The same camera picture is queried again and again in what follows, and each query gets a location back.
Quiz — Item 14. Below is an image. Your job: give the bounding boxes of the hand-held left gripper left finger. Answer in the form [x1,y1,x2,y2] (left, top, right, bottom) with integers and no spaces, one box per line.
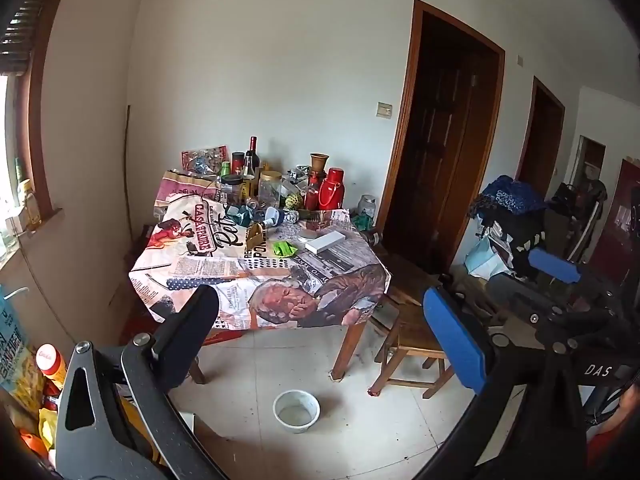
[54,285,231,480]

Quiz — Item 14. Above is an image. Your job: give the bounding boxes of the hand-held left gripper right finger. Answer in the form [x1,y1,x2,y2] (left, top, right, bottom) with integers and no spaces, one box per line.
[415,287,590,480]

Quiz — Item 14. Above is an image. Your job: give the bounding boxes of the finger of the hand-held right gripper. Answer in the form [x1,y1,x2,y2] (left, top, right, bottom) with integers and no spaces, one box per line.
[528,249,623,311]
[487,274,568,328]

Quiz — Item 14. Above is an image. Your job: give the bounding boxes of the teal packet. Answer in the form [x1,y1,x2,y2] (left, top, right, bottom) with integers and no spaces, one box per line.
[227,203,257,227]

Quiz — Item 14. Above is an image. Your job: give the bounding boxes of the white bowl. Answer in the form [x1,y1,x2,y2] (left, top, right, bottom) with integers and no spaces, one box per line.
[273,390,321,434]

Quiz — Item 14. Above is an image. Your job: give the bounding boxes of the white box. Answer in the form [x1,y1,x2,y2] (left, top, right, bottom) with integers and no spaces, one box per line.
[305,231,347,254]

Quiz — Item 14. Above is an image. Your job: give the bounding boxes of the flat red box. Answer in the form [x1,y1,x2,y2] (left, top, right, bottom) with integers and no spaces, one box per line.
[200,327,251,347]

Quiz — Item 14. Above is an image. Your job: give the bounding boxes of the wooden chair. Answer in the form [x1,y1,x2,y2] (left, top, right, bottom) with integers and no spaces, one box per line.
[369,255,457,401]

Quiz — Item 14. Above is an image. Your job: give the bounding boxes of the light blue cloth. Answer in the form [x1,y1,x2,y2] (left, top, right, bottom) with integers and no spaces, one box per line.
[464,236,512,281]

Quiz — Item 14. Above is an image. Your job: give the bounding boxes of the dark red panel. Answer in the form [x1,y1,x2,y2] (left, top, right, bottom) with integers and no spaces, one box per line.
[587,159,640,281]

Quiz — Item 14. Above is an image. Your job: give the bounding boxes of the person's orange clothing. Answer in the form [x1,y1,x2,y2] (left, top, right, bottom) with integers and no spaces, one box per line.
[587,390,640,468]

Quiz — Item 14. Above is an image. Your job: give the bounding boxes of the blue clothes pile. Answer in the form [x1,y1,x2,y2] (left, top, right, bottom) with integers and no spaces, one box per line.
[470,175,548,221]

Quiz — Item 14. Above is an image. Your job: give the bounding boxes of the table with newspaper-print cloth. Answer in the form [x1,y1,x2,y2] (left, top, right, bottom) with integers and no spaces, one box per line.
[129,192,392,330]

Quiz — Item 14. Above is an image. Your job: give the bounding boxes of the white framed doorway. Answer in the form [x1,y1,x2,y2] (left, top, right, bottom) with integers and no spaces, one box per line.
[570,135,607,196]

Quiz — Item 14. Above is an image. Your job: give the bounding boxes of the narrow wooden doorway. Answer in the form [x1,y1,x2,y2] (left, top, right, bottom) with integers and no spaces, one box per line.
[515,76,566,201]

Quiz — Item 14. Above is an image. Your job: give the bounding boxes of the white cap bottle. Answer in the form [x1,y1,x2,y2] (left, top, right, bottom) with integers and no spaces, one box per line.
[35,344,68,401]

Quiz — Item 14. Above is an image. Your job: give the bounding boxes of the pink paper sack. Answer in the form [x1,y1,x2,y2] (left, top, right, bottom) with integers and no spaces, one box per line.
[154,170,221,208]

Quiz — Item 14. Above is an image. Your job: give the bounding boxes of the black lid jar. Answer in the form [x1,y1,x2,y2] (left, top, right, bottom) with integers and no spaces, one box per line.
[220,174,245,206]

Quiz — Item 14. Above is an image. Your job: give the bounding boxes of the yellow lid jar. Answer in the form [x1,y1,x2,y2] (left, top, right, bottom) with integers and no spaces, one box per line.
[257,170,283,208]

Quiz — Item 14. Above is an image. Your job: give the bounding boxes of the yellow plastic bag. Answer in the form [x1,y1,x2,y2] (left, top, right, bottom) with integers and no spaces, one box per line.
[37,407,58,451]

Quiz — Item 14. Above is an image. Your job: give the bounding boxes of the thin wooden stick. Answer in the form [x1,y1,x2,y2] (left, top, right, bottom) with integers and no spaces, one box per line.
[124,105,133,246]

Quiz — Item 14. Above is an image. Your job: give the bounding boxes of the dark wooden door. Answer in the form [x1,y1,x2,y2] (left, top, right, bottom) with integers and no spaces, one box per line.
[375,0,506,273]

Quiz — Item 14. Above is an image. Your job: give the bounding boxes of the clear red snack bag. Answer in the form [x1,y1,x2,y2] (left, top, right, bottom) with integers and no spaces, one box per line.
[181,145,228,176]

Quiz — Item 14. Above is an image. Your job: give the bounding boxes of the blue snack bag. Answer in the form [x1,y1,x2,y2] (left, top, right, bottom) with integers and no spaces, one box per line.
[0,285,28,396]

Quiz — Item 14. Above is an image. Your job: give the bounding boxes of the red wine bottle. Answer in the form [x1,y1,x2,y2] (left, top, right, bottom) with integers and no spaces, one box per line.
[247,136,261,181]

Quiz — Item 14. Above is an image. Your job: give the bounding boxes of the red sauce bottle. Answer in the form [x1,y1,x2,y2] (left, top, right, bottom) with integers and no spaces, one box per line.
[304,172,321,211]

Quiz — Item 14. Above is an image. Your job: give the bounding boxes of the orange plastic item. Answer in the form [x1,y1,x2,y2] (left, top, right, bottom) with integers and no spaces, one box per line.
[20,432,51,461]

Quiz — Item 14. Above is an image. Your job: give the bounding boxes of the silver foil bags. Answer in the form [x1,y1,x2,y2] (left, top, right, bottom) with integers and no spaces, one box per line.
[282,164,313,196]

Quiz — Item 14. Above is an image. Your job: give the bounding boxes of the red thermos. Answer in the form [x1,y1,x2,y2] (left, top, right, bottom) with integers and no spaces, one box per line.
[318,166,346,211]

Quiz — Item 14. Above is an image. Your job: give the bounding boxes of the yellow oil bottle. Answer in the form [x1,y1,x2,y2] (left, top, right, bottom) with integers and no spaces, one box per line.
[17,180,43,227]

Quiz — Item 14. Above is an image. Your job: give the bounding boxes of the dark window blind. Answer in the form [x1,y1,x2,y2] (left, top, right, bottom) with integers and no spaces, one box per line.
[0,0,56,76]

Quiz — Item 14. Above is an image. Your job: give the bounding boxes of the brown window frame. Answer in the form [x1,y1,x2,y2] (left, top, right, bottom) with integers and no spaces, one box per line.
[27,0,66,221]

